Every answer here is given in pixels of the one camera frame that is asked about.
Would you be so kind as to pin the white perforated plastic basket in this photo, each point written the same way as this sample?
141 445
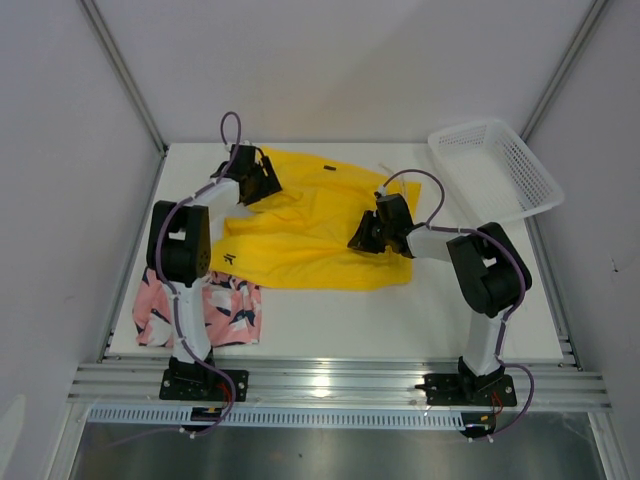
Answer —
492 173

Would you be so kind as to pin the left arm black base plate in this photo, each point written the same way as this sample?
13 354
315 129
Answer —
203 386

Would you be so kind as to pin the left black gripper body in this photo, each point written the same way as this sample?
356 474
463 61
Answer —
262 186

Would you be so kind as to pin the right aluminium corner post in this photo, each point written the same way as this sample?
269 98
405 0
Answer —
569 59

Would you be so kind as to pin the white slotted cable duct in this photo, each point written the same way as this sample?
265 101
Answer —
278 417

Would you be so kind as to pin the aluminium mounting rail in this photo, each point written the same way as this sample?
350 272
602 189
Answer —
332 383

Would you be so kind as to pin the yellow shorts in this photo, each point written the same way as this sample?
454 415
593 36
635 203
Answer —
298 238

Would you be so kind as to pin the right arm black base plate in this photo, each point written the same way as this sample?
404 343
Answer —
445 389

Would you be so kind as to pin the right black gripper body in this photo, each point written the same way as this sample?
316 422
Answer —
387 231

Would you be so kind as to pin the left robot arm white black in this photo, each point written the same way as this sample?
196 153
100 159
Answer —
179 248

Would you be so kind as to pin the aluminium corner post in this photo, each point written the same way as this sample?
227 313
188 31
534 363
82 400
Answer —
111 50
569 59

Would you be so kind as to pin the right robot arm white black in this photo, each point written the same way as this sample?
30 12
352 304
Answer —
491 275

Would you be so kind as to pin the pink whale print shorts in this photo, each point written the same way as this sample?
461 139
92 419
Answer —
232 311

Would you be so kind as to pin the left aluminium corner post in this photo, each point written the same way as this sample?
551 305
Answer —
111 50

